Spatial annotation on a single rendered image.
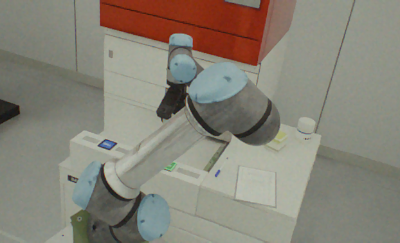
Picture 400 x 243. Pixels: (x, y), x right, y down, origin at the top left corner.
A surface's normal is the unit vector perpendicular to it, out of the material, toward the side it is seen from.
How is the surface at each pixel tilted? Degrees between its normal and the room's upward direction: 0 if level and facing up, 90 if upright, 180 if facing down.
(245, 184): 0
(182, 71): 90
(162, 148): 77
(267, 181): 0
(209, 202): 90
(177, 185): 90
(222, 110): 95
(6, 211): 0
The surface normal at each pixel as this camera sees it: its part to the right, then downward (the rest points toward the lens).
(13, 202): 0.12, -0.87
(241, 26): -0.37, 0.42
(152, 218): 0.78, -0.22
